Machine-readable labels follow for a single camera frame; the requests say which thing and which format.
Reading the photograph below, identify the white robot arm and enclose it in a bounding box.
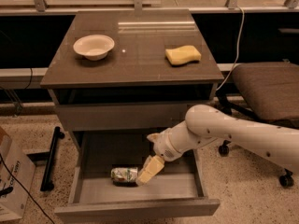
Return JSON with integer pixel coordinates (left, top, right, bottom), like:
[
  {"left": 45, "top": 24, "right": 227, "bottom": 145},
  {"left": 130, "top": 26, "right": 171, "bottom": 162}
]
[{"left": 136, "top": 105, "right": 299, "bottom": 187}]

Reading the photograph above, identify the yellow sponge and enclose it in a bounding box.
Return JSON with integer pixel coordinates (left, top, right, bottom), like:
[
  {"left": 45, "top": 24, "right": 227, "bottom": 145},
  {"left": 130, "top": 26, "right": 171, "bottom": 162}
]
[{"left": 165, "top": 45, "right": 202, "bottom": 66}]

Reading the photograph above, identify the white bowl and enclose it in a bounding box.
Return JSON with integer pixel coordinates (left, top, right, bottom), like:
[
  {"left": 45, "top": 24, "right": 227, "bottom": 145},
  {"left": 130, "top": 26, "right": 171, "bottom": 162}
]
[{"left": 73, "top": 35, "right": 115, "bottom": 61}]

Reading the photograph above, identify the grey office chair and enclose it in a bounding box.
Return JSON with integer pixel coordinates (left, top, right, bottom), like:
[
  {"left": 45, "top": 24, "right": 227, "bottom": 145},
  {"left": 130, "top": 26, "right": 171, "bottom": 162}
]
[{"left": 216, "top": 62, "right": 299, "bottom": 187}]

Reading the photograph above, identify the white cardboard box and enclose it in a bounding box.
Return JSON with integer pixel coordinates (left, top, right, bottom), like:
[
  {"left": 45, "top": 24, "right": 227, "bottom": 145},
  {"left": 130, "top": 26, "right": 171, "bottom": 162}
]
[{"left": 0, "top": 128, "right": 36, "bottom": 221}]

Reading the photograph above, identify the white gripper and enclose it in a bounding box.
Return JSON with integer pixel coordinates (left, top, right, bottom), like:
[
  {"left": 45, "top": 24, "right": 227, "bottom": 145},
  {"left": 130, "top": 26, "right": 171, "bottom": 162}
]
[{"left": 135, "top": 130, "right": 181, "bottom": 186}]

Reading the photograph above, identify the closed grey top drawer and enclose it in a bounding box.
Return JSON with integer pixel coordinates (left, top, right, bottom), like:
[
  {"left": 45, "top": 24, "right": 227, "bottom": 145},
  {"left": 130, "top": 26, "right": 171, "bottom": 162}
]
[{"left": 54, "top": 100, "right": 215, "bottom": 133}]

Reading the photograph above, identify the open grey middle drawer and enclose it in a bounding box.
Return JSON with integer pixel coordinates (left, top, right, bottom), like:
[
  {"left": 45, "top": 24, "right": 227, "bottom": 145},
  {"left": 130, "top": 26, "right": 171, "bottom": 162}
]
[{"left": 55, "top": 131, "right": 220, "bottom": 223}]

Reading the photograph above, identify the green 7up can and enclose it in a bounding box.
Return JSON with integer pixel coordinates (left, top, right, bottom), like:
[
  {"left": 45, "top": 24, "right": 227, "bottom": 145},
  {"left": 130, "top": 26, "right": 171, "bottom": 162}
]
[{"left": 110, "top": 167, "right": 138, "bottom": 185}]

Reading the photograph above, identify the black metal stand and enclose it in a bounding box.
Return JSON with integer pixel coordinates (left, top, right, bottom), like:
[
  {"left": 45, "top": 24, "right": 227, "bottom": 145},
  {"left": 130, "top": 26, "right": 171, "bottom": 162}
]
[{"left": 28, "top": 126, "right": 64, "bottom": 191}]

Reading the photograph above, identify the white cable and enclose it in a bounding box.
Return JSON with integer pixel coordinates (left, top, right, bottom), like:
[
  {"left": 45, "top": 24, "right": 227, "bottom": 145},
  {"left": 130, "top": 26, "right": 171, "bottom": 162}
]
[{"left": 215, "top": 6, "right": 245, "bottom": 92}]

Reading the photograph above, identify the black cable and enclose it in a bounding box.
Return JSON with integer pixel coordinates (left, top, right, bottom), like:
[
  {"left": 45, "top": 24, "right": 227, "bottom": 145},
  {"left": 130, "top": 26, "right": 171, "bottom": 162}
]
[{"left": 0, "top": 152, "right": 56, "bottom": 224}]

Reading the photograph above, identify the grey drawer cabinet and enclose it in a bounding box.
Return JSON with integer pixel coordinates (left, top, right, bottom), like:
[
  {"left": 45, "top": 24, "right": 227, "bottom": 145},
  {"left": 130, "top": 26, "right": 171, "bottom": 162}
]
[{"left": 41, "top": 9, "right": 223, "bottom": 147}]

